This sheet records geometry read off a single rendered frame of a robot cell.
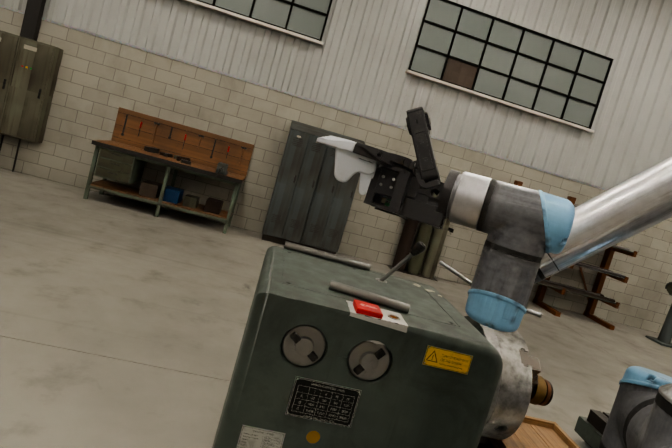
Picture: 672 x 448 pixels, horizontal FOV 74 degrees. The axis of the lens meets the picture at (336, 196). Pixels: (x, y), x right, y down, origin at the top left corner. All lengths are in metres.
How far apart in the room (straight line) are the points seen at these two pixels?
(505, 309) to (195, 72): 7.49
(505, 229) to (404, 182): 0.15
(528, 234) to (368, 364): 0.55
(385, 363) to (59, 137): 7.74
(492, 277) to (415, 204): 0.14
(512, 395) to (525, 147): 7.81
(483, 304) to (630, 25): 9.77
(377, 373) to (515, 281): 0.53
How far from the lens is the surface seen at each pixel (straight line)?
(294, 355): 1.04
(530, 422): 1.83
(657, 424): 0.71
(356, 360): 1.06
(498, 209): 0.62
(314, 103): 7.77
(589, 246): 0.77
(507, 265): 0.63
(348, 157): 0.64
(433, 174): 0.65
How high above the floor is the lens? 1.56
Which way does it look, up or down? 4 degrees down
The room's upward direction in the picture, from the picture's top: 16 degrees clockwise
